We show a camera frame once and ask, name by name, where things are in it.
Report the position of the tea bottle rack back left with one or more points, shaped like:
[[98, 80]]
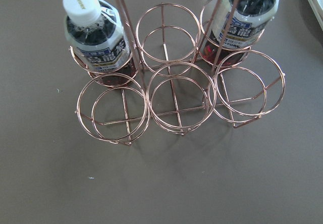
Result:
[[94, 29]]

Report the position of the tea bottle rack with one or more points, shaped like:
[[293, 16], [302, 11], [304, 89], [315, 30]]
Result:
[[247, 24], [94, 29]]

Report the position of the tea bottle rack right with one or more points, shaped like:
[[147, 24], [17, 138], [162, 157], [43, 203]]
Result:
[[247, 24]]

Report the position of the cream rabbit tray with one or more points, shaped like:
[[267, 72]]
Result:
[[316, 10]]

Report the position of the copper wire bottle rack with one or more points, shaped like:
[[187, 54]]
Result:
[[177, 72]]

